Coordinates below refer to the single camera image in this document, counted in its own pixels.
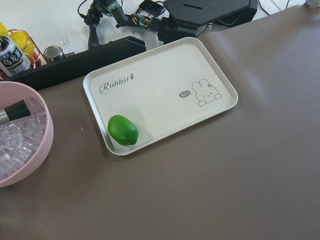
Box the green lime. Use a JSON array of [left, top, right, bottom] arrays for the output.
[[107, 115, 139, 146]]

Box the pink bowl of ice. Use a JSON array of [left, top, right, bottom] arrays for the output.
[[0, 81, 54, 187]]

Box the yellow lemon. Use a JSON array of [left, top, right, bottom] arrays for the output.
[[9, 31, 34, 55]]

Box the white rabbit tray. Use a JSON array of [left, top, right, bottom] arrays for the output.
[[83, 37, 238, 156]]

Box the upper sauce bottle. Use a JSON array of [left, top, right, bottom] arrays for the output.
[[0, 35, 31, 77]]

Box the copper wire bottle rack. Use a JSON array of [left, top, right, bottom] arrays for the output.
[[0, 29, 43, 77]]

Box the white power adapter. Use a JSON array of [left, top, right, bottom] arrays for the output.
[[61, 38, 77, 57]]

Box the black headset device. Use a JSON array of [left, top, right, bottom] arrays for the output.
[[157, 0, 259, 44]]

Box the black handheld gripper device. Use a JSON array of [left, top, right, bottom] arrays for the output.
[[79, 0, 166, 49]]

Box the small metal tin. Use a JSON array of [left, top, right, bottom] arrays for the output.
[[43, 45, 65, 63]]

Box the long black bar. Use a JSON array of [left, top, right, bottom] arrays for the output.
[[0, 35, 146, 90]]

